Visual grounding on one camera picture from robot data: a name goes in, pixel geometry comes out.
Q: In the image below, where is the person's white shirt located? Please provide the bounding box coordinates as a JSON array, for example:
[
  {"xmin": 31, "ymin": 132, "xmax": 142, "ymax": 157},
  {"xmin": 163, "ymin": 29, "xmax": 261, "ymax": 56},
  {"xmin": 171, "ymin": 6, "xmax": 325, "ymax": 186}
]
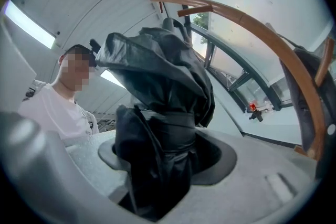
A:
[{"xmin": 17, "ymin": 80, "xmax": 100, "ymax": 141}]

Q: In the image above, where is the brown wooden coat rack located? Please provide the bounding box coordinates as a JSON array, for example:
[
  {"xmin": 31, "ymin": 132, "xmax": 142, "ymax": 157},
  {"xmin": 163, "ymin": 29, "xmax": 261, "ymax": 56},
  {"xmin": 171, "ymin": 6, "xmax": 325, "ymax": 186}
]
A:
[{"xmin": 149, "ymin": 0, "xmax": 335, "ymax": 163}]

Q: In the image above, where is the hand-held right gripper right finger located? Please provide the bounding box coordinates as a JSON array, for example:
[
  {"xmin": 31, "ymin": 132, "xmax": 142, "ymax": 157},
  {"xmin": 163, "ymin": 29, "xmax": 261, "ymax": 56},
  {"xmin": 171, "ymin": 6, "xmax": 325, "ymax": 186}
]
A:
[{"xmin": 157, "ymin": 130, "xmax": 317, "ymax": 224}]

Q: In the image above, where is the black umbrella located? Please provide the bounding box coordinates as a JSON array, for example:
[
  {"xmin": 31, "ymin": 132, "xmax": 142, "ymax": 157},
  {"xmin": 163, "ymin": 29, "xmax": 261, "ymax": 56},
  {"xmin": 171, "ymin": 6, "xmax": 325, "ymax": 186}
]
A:
[{"xmin": 94, "ymin": 17, "xmax": 216, "ymax": 222}]

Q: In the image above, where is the black window frame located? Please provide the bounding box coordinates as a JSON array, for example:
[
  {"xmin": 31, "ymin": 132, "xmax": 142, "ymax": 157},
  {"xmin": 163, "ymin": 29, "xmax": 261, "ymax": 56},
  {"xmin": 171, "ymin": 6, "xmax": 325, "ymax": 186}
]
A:
[{"xmin": 167, "ymin": 0, "xmax": 295, "ymax": 113}]

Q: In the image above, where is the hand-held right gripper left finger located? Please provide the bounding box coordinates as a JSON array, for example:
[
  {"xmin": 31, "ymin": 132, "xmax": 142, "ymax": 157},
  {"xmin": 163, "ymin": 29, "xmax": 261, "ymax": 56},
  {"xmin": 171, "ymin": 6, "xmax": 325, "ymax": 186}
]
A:
[{"xmin": 1, "ymin": 112, "xmax": 148, "ymax": 224}]

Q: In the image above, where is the ceiling light panel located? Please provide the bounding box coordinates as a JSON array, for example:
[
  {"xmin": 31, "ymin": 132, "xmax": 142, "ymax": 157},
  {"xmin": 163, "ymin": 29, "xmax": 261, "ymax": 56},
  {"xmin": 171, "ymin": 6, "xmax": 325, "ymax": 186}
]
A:
[
  {"xmin": 4, "ymin": 0, "xmax": 57, "ymax": 49},
  {"xmin": 99, "ymin": 69, "xmax": 127, "ymax": 89}
]

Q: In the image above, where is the black head-mounted camera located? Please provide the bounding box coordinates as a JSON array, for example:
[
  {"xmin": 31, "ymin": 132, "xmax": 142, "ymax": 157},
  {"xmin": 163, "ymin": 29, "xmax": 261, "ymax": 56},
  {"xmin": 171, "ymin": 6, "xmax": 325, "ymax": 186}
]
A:
[{"xmin": 89, "ymin": 38, "xmax": 102, "ymax": 55}]

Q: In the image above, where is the black handheld device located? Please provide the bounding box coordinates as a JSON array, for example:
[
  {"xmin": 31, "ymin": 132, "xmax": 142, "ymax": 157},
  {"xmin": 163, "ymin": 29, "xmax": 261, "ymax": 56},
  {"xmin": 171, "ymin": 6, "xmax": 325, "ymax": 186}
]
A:
[{"xmin": 248, "ymin": 110, "xmax": 265, "ymax": 123}]

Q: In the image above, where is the person's head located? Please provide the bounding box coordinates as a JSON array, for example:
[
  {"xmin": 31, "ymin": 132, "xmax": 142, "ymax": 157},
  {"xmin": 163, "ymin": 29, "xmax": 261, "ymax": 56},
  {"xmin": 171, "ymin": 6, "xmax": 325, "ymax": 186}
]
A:
[{"xmin": 58, "ymin": 44, "xmax": 97, "ymax": 92}]

